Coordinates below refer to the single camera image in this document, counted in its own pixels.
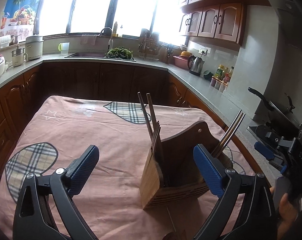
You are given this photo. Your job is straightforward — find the dark metal fork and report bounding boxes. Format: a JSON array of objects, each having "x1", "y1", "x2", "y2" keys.
[{"x1": 151, "y1": 121, "x2": 163, "y2": 164}]

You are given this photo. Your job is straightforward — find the right hand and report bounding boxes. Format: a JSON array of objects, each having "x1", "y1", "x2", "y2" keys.
[{"x1": 277, "y1": 193, "x2": 298, "y2": 239}]

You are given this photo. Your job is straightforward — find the gas stove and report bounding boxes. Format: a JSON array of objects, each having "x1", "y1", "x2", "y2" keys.
[{"x1": 248, "y1": 124, "x2": 302, "y2": 152}]

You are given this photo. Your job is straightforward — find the metal chopsticks in holder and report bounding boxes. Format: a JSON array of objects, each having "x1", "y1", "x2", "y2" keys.
[{"x1": 212, "y1": 110, "x2": 246, "y2": 158}]

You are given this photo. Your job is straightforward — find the dark metal spoon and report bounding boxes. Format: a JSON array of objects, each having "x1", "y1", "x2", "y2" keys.
[{"x1": 162, "y1": 230, "x2": 187, "y2": 240}]

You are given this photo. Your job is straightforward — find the thin metal chopstick on cloth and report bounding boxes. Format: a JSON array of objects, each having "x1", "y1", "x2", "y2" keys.
[{"x1": 166, "y1": 206, "x2": 177, "y2": 233}]

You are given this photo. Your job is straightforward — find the pink tablecloth with hearts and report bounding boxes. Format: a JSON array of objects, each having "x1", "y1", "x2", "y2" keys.
[{"x1": 0, "y1": 94, "x2": 256, "y2": 240}]

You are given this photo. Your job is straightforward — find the wooden utensil holder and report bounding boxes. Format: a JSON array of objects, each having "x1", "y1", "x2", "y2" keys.
[{"x1": 140, "y1": 121, "x2": 219, "y2": 210}]

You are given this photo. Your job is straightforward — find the condiment bottles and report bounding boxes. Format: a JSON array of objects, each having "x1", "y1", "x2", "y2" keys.
[{"x1": 210, "y1": 64, "x2": 234, "y2": 93}]

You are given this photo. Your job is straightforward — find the range hood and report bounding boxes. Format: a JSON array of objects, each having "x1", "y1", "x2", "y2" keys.
[{"x1": 268, "y1": 0, "x2": 302, "y2": 50}]

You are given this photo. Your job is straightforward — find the stainless electric kettle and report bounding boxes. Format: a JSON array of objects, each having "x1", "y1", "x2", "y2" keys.
[{"x1": 188, "y1": 55, "x2": 204, "y2": 76}]

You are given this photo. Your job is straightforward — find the dark chopsticks in holder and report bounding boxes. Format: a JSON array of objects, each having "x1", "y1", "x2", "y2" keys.
[{"x1": 137, "y1": 92, "x2": 157, "y2": 139}]

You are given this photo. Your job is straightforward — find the pink plastic basin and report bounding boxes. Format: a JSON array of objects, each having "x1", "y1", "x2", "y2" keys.
[{"x1": 173, "y1": 56, "x2": 189, "y2": 70}]

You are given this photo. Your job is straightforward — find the orange bowl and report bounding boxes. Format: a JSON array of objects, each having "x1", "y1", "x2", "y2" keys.
[{"x1": 180, "y1": 51, "x2": 192, "y2": 59}]

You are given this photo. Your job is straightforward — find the upper wooden cabinets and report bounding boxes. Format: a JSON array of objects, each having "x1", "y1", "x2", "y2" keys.
[{"x1": 178, "y1": 0, "x2": 270, "y2": 46}]

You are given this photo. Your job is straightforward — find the small white electric pot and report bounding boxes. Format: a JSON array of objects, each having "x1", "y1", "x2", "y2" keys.
[{"x1": 11, "y1": 48, "x2": 28, "y2": 67}]

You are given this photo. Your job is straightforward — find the large white rice cooker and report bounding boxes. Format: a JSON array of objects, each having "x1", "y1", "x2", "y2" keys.
[{"x1": 25, "y1": 35, "x2": 44, "y2": 61}]

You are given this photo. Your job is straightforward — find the dish drying rack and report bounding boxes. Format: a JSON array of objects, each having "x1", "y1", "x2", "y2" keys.
[{"x1": 138, "y1": 29, "x2": 161, "y2": 61}]

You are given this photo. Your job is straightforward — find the green leafy vegetables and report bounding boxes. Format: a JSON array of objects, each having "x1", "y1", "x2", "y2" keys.
[{"x1": 105, "y1": 47, "x2": 133, "y2": 60}]

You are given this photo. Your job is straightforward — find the chrome sink faucet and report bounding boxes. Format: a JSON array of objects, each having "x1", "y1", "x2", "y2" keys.
[{"x1": 99, "y1": 27, "x2": 114, "y2": 51}]

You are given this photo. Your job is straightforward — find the fruit poster window blind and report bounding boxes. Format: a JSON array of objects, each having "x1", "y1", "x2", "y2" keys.
[{"x1": 0, "y1": 0, "x2": 40, "y2": 42}]

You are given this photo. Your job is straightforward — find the yellow oil bottle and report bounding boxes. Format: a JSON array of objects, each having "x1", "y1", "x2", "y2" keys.
[{"x1": 112, "y1": 22, "x2": 118, "y2": 37}]

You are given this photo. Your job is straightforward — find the black wok with handle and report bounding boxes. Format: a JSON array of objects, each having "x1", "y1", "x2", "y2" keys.
[{"x1": 248, "y1": 87, "x2": 300, "y2": 128}]

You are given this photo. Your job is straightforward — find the wall socket by kettle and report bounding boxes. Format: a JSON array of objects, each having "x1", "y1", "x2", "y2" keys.
[{"x1": 199, "y1": 48, "x2": 211, "y2": 55}]

